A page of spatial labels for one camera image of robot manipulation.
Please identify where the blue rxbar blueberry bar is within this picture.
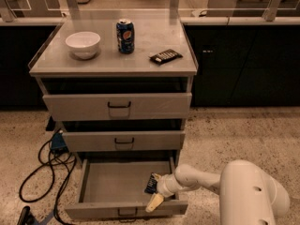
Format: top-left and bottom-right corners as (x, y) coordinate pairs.
(144, 174), (158, 194)

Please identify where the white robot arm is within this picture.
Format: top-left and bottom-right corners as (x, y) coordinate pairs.
(145, 160), (291, 225)

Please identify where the grey middle drawer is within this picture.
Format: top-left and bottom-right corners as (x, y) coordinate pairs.
(63, 130), (185, 152)

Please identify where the grey drawer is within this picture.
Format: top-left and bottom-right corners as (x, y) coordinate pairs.
(43, 93), (191, 121)
(65, 158), (188, 220)
(63, 130), (185, 152)

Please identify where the grey bottom drawer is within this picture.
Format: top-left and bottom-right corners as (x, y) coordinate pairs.
(65, 158), (188, 220)

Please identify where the grey top drawer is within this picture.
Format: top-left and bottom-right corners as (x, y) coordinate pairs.
(43, 93), (191, 121)

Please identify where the grey drawer cabinet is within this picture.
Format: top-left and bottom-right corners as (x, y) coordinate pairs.
(28, 17), (199, 221)

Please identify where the blue power box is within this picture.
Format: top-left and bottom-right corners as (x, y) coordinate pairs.
(51, 132), (67, 152)

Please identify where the dark snack bar wrapper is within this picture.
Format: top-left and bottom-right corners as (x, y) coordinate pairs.
(150, 49), (183, 65)

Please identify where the black object on floor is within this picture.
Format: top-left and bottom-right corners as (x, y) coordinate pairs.
(17, 206), (35, 225)

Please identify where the blue pepsi can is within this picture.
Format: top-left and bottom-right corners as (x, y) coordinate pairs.
(116, 19), (135, 54)

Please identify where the white ceramic bowl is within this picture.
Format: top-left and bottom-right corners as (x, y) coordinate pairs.
(65, 31), (100, 60)

